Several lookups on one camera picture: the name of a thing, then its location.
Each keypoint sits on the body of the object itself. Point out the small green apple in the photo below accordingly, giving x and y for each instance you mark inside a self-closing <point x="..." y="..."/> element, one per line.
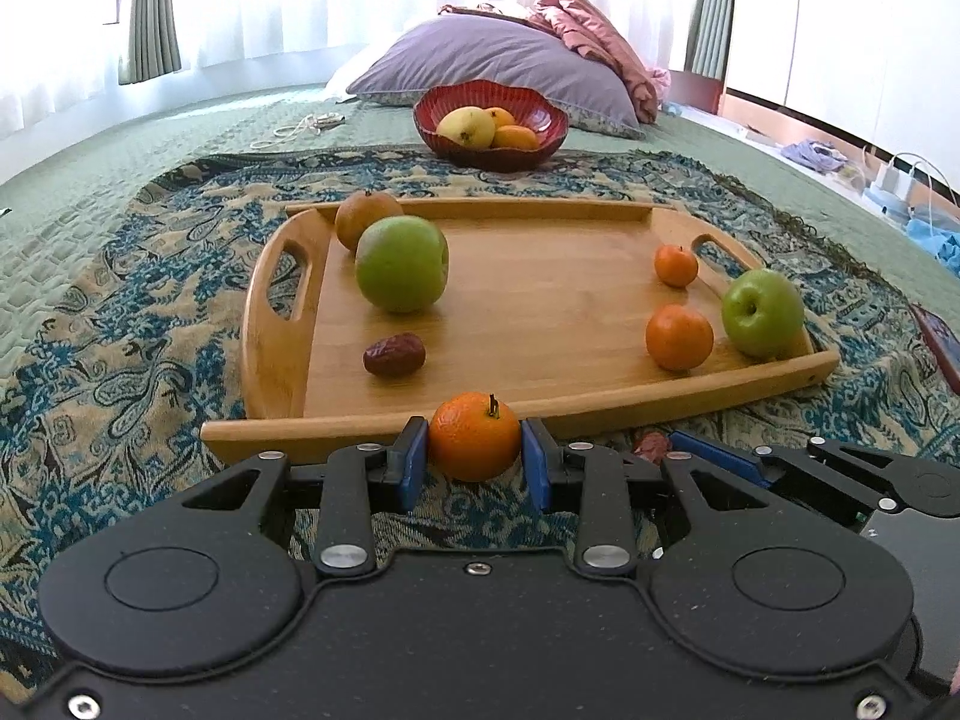
<point x="763" y="313"/>

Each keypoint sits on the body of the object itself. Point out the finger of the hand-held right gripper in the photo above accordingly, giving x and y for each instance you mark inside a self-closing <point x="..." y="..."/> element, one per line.
<point x="720" y="457"/>
<point x="862" y="465"/>

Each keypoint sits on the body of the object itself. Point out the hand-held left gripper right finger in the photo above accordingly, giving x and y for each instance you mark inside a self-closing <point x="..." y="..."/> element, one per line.
<point x="536" y="469"/>

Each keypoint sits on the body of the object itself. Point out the yellow pear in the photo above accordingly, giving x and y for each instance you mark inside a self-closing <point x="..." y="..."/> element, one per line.
<point x="465" y="127"/>

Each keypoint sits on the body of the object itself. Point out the mandarin with stem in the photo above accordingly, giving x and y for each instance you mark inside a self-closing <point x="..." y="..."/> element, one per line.
<point x="472" y="439"/>

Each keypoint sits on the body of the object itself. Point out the white sheer curtain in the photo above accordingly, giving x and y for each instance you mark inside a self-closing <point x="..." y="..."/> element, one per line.
<point x="337" y="0"/>

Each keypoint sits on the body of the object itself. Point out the dark red date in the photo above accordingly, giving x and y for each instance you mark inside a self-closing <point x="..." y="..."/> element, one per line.
<point x="654" y="446"/>
<point x="394" y="355"/>

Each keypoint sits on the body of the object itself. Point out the white cabinet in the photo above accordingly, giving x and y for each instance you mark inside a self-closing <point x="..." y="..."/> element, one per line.
<point x="840" y="15"/>

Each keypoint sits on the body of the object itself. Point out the green curtain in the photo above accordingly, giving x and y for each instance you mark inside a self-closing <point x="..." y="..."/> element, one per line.
<point x="712" y="7"/>
<point x="150" y="7"/>

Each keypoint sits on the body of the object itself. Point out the green quilted bedspread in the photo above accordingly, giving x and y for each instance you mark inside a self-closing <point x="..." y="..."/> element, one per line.
<point x="75" y="187"/>

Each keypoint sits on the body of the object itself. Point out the purple blue cloth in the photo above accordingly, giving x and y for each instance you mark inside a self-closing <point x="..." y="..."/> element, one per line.
<point x="814" y="157"/>

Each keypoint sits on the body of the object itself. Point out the small orange mandarin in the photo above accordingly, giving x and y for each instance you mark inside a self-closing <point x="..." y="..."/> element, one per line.
<point x="675" y="265"/>

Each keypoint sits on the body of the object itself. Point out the blue patterned blanket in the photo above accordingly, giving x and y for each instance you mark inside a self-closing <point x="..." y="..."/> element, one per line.
<point x="112" y="360"/>

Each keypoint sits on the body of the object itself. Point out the large green apple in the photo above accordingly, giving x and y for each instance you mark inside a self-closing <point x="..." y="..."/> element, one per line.
<point x="401" y="262"/>

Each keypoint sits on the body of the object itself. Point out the orange fruit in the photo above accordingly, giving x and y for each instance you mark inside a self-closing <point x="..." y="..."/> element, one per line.
<point x="501" y="117"/>
<point x="516" y="138"/>

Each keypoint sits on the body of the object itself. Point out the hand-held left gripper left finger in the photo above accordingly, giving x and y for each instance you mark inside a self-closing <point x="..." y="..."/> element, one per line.
<point x="412" y="465"/>

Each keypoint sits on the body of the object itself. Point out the red phone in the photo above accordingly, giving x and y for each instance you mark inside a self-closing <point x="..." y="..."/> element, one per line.
<point x="941" y="341"/>

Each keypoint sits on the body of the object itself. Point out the large orange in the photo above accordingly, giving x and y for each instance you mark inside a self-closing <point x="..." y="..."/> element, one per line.
<point x="360" y="214"/>

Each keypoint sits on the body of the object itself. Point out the pink quilt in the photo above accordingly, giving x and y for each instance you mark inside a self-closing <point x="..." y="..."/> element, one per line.
<point x="585" y="22"/>

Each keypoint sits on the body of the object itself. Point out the brown wooden furniture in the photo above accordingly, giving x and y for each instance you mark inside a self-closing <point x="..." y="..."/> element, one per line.
<point x="697" y="94"/>

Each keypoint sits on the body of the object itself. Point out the purple pillow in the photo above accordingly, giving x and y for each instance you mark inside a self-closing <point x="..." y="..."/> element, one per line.
<point x="487" y="60"/>

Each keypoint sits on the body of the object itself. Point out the red bowl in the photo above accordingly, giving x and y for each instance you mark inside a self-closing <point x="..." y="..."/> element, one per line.
<point x="487" y="157"/>

